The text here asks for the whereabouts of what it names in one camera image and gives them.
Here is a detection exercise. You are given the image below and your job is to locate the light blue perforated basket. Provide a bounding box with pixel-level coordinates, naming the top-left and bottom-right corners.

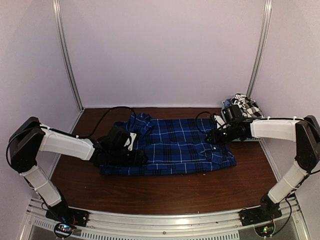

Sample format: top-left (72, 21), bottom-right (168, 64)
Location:
top-left (220, 105), bottom-right (258, 142)

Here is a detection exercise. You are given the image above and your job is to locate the blue plaid long sleeve shirt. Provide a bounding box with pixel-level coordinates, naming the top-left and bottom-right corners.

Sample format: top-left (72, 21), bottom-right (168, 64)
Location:
top-left (98, 112), bottom-right (237, 176)

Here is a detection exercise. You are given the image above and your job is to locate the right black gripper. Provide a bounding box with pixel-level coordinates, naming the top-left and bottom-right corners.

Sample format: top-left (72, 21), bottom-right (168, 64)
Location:
top-left (204, 124), bottom-right (238, 145)

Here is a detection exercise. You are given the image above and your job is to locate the black cable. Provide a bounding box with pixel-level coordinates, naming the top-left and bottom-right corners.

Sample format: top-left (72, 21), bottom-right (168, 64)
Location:
top-left (87, 106), bottom-right (137, 138)
top-left (194, 111), bottom-right (216, 137)

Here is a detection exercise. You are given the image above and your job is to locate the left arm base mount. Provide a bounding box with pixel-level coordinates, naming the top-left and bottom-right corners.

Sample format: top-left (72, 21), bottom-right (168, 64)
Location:
top-left (45, 200), bottom-right (89, 227)

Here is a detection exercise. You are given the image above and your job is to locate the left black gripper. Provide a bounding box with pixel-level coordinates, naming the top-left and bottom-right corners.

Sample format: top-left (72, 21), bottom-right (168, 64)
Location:
top-left (109, 147), bottom-right (149, 167)

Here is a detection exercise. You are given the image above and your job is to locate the aluminium frame post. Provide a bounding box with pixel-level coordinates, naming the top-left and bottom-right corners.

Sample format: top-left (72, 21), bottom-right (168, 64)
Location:
top-left (246, 0), bottom-right (273, 97)
top-left (52, 0), bottom-right (84, 112)

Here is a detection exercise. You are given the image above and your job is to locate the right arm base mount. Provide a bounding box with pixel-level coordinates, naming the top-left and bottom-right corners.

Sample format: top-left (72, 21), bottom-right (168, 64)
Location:
top-left (238, 193), bottom-right (283, 226)

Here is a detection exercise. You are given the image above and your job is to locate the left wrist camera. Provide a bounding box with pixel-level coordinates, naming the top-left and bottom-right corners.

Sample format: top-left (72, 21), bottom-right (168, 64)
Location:
top-left (124, 132), bottom-right (137, 151)

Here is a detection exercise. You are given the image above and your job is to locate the left black cable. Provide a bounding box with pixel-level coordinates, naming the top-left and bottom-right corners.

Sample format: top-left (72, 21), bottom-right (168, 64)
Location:
top-left (87, 106), bottom-right (137, 138)

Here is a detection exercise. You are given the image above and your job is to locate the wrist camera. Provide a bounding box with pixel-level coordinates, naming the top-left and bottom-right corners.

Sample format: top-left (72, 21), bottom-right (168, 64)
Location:
top-left (211, 114), bottom-right (225, 126)
top-left (124, 132), bottom-right (137, 151)

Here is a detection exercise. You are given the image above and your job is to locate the front aluminium rail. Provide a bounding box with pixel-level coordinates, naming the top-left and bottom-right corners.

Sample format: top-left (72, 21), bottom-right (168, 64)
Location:
top-left (23, 197), bottom-right (305, 240)

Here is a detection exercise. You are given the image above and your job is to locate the light blue checked shirt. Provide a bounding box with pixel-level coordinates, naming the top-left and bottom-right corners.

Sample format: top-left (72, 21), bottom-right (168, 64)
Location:
top-left (222, 98), bottom-right (232, 108)

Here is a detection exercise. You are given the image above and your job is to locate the circuit board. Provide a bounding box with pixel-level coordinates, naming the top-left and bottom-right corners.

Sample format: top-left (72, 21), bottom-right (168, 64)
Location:
top-left (254, 224), bottom-right (275, 238)
top-left (53, 223), bottom-right (74, 238)

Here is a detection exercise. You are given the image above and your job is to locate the right circuit board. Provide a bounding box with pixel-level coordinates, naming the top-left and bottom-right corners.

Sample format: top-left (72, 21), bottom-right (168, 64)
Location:
top-left (254, 224), bottom-right (275, 238)

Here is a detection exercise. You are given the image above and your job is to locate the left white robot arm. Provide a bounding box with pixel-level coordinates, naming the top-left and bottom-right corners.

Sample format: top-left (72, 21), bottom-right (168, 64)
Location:
top-left (5, 117), bottom-right (148, 222)

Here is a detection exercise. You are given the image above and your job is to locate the left aluminium frame post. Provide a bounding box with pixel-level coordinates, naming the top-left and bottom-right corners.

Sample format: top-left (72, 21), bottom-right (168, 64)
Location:
top-left (52, 0), bottom-right (84, 112)

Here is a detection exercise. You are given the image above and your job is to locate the black white checked shirt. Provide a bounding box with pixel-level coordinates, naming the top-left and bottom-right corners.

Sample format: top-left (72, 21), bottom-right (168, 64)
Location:
top-left (230, 93), bottom-right (264, 119)

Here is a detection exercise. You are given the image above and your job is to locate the left circuit board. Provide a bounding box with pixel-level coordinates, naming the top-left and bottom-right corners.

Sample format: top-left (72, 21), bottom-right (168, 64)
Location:
top-left (53, 223), bottom-right (74, 238)

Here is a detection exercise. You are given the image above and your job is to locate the right black cable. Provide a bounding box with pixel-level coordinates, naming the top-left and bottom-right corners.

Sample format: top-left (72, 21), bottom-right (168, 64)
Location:
top-left (194, 111), bottom-right (216, 137)

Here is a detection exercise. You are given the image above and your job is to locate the right aluminium frame post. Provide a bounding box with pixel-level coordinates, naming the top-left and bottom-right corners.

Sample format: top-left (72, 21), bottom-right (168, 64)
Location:
top-left (246, 0), bottom-right (273, 97)

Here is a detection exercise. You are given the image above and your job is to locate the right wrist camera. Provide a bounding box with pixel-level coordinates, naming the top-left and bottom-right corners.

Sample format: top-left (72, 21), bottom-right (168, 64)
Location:
top-left (211, 114), bottom-right (225, 126)

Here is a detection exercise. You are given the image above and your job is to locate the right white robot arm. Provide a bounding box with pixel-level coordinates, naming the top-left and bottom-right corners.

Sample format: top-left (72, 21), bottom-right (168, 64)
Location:
top-left (205, 105), bottom-right (320, 221)

